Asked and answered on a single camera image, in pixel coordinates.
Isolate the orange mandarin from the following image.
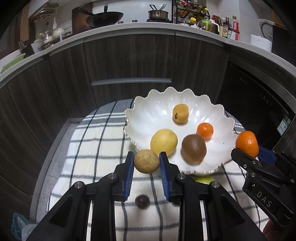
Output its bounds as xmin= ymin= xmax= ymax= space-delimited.
xmin=235 ymin=131 xmax=259 ymax=158
xmin=196 ymin=123 xmax=214 ymax=140

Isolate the dark purple plum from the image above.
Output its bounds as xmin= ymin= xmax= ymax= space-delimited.
xmin=135 ymin=194 xmax=150 ymax=209

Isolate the brown kiwi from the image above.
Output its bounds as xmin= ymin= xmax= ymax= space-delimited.
xmin=181 ymin=134 xmax=207 ymax=165

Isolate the small tan longan fruit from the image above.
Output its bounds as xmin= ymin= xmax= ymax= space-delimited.
xmin=134 ymin=150 xmax=160 ymax=174

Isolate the yellow lemon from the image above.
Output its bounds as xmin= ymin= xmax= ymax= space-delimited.
xmin=150 ymin=128 xmax=178 ymax=156

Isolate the green apple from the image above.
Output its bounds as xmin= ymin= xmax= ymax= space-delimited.
xmin=194 ymin=176 xmax=214 ymax=184

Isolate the person right hand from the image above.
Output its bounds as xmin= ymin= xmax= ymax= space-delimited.
xmin=263 ymin=220 xmax=278 ymax=241

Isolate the black white checked tablecloth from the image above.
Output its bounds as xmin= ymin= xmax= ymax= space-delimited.
xmin=47 ymin=99 xmax=268 ymax=240

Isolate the black dishwasher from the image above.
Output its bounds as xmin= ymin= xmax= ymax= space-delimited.
xmin=217 ymin=58 xmax=292 ymax=149

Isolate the white scalloped ceramic bowl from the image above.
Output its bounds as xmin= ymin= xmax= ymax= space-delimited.
xmin=124 ymin=87 xmax=237 ymax=176

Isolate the white square container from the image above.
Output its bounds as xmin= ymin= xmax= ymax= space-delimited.
xmin=250 ymin=35 xmax=272 ymax=52

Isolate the green cutting board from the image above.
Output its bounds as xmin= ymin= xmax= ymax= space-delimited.
xmin=1 ymin=53 xmax=26 ymax=74

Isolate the white teapot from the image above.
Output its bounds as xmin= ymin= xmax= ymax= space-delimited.
xmin=39 ymin=28 xmax=65 ymax=44

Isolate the black spice rack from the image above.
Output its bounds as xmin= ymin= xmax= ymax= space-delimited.
xmin=171 ymin=0 xmax=211 ymax=25

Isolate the black wok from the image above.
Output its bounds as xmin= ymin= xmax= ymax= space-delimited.
xmin=78 ymin=3 xmax=124 ymax=28

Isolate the steel saucepan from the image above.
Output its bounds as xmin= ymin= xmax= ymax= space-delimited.
xmin=148 ymin=3 xmax=169 ymax=20

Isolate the grey drawer handle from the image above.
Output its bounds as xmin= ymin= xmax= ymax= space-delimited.
xmin=91 ymin=77 xmax=171 ymax=86

